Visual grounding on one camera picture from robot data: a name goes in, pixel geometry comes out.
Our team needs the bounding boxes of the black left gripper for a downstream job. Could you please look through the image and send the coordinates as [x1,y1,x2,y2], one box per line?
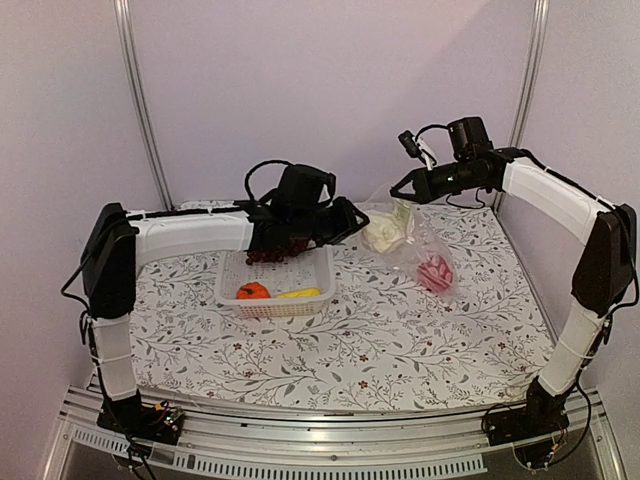
[292,195,371,248]

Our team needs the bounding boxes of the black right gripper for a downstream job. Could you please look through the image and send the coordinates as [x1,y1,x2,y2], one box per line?
[391,158,485,204]

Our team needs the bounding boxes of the white toy cauliflower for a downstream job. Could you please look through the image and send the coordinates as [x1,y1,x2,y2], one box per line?
[361,199,414,254]

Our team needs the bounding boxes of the clear zip top bag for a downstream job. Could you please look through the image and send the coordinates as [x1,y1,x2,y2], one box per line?
[363,183,457,300]

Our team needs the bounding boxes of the white perforated plastic basket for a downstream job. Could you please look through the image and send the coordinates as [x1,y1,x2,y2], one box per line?
[214,247,336,318]

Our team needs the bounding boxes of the red toy pepper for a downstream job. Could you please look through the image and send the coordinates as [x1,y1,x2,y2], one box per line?
[417,255,454,293]

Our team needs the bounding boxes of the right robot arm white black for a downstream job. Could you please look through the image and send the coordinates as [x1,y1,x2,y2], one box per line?
[390,148,638,436]

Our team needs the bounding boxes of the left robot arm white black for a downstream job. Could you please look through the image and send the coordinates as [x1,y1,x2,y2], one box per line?
[60,161,369,434]

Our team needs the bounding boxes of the dark red toy grapes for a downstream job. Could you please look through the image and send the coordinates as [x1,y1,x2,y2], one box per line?
[245,239,309,265]

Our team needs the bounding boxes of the yellow toy corn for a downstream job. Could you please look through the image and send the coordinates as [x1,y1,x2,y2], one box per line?
[276,287,322,299]

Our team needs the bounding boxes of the floral patterned table mat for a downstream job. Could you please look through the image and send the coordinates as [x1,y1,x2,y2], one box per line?
[129,206,553,411]

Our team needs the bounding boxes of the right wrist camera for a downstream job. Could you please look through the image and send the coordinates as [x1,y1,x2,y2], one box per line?
[398,130,437,170]

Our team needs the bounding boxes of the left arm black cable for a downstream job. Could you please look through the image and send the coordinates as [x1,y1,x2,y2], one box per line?
[243,159,296,201]

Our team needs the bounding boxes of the right aluminium frame post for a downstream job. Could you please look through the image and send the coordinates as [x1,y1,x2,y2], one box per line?
[509,0,550,147]

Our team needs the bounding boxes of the aluminium frame post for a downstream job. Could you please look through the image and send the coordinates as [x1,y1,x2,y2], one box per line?
[113,0,175,211]
[509,0,550,147]

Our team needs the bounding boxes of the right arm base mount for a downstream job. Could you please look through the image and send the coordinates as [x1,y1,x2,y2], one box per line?
[481,395,592,471]

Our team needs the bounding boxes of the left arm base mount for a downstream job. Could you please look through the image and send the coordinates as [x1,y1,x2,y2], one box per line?
[97,392,185,445]

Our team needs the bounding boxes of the left aluminium frame post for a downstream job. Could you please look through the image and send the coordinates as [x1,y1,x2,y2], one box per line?
[113,0,175,211]

